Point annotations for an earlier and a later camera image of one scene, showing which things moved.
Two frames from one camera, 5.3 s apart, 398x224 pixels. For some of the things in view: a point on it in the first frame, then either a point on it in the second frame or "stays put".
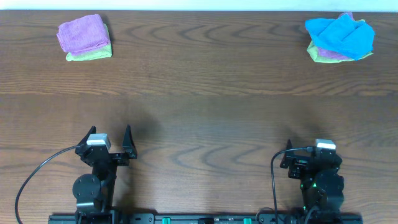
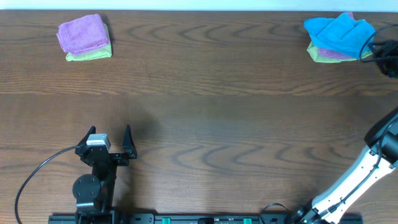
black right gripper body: (297, 170) to (390, 66)
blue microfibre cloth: (342, 35) stays put
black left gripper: (115, 157) stays put
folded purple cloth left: (83, 34) stays put
